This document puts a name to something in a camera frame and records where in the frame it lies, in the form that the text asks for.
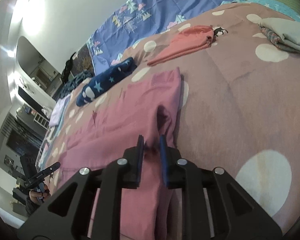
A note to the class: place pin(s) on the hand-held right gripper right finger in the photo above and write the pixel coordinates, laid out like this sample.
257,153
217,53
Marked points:
164,165

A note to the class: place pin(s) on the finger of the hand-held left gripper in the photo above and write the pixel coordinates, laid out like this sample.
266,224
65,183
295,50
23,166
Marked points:
50,169

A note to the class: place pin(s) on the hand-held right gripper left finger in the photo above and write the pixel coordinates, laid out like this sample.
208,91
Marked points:
139,165

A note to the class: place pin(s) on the pink long-sleeve shirt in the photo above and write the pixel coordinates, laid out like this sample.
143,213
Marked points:
120,120

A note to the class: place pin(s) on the person's left hand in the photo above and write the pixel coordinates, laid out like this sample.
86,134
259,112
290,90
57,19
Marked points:
35,197

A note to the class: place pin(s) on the lavender cloth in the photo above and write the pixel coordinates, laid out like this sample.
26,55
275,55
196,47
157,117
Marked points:
57,111

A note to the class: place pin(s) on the navy star-print folded garment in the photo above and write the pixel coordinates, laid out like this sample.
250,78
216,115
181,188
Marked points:
100,85

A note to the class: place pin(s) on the dark blue fleece blanket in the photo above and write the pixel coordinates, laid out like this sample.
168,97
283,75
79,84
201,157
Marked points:
75,82

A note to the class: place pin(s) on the polka dot deer-print blanket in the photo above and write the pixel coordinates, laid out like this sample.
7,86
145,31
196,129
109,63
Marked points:
227,92

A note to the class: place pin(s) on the white arched doorway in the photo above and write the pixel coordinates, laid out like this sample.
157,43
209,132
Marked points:
40,67

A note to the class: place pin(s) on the black clothing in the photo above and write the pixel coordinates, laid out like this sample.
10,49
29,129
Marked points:
68,67

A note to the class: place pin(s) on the dark tree-print headboard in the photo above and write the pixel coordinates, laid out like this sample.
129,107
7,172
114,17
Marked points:
83,60

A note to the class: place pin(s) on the salmon folded garment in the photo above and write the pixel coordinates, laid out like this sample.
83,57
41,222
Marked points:
185,42

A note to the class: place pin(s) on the purple tree-print quilt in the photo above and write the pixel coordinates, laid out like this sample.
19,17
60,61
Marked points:
152,15

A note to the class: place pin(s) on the multicolour knit garment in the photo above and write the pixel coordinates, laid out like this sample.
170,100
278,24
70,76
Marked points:
271,36

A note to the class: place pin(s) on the grey folded garment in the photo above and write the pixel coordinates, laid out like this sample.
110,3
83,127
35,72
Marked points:
290,30

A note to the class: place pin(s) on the turquoise star-print quilt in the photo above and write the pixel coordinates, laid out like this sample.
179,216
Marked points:
272,5

